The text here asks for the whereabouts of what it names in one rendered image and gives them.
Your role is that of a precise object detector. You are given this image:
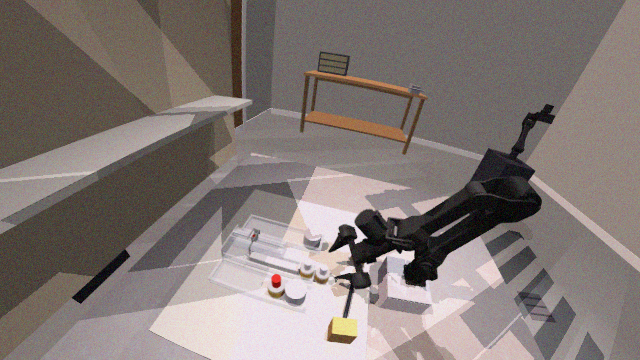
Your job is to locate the yellow block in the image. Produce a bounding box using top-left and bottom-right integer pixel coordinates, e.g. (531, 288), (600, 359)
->
(327, 316), (358, 344)

